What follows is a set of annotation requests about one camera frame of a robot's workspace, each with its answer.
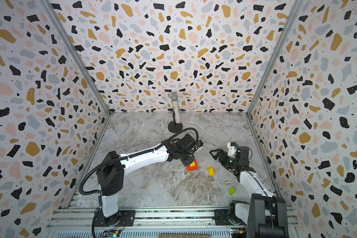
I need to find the yellow rectangular wood block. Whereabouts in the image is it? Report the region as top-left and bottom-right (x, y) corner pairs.
(207, 167), (214, 176)

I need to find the black round microphone stand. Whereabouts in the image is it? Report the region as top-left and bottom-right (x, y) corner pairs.
(168, 109), (183, 133)

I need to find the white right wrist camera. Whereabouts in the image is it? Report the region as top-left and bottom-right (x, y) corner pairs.
(227, 142), (238, 158)

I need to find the right corner aluminium post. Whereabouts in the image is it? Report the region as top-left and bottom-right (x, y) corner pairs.
(246, 0), (304, 116)

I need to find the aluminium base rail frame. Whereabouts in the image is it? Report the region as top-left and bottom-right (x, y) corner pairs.
(44, 205), (304, 238)

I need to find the left corner aluminium post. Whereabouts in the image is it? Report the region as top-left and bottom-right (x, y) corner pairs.
(37, 0), (111, 116)

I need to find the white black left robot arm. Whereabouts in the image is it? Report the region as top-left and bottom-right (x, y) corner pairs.
(97, 133), (203, 218)

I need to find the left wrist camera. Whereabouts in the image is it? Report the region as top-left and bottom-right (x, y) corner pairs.
(196, 140), (204, 149)

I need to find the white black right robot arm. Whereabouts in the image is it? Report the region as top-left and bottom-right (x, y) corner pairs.
(209, 142), (290, 238)

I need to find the corner aluminium post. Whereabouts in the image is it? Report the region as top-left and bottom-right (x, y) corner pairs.
(37, 0), (111, 116)
(246, 0), (304, 116)

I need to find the lime green wood cylinder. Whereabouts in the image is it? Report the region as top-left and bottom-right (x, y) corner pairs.
(228, 187), (236, 195)

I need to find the black corrugated cable conduit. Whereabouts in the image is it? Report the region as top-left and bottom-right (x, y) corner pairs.
(78, 127), (199, 196)

